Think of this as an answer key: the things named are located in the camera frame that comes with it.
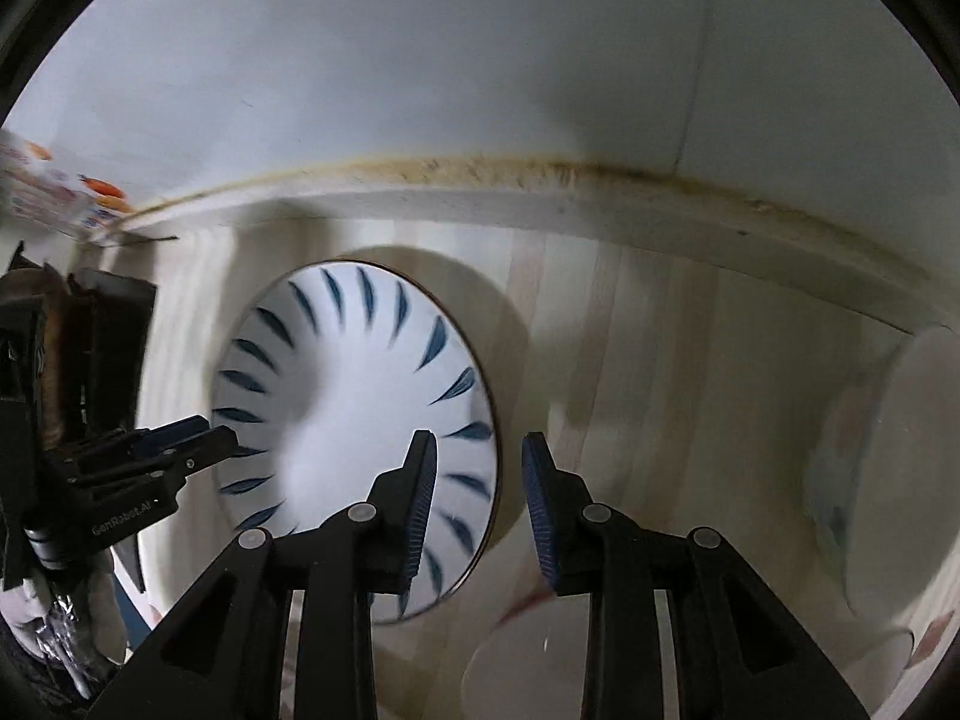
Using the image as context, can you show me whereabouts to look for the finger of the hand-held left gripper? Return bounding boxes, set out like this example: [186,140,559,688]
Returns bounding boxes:
[71,425,239,500]
[67,414,215,466]

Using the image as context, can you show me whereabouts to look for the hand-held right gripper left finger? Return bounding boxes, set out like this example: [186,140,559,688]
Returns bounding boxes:
[86,429,440,720]

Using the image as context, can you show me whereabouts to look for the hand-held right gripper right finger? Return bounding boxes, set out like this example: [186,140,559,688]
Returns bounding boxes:
[521,431,875,720]

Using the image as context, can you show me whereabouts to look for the white plate with blue leaves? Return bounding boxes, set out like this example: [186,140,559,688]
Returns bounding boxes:
[210,261,497,625]

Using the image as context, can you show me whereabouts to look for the black induction cooker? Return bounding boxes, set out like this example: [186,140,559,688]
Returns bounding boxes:
[71,268,158,437]

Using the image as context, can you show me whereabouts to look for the striped cat print tablecloth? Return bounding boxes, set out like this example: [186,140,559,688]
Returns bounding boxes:
[120,217,938,720]

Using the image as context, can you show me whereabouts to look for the colourful wall stickers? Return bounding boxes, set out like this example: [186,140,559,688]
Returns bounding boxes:
[0,131,137,242]

